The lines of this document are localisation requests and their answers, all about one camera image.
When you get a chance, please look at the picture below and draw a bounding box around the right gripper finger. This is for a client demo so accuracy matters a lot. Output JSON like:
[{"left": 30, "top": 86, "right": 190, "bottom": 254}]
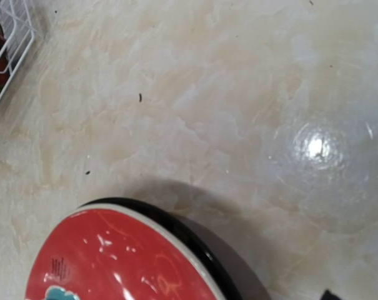
[{"left": 320, "top": 289, "right": 342, "bottom": 300}]

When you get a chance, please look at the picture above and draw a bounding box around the red teal patterned plate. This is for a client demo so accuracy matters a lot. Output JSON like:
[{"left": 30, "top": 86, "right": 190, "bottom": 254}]
[{"left": 25, "top": 204, "right": 224, "bottom": 299}]

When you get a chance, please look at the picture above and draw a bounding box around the black rimmed plate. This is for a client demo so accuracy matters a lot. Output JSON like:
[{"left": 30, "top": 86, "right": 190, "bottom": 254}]
[{"left": 81, "top": 197, "right": 271, "bottom": 299}]

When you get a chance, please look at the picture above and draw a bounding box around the white wire dish rack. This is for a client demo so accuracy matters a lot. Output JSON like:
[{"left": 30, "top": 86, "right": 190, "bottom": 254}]
[{"left": 0, "top": 0, "right": 41, "bottom": 102}]

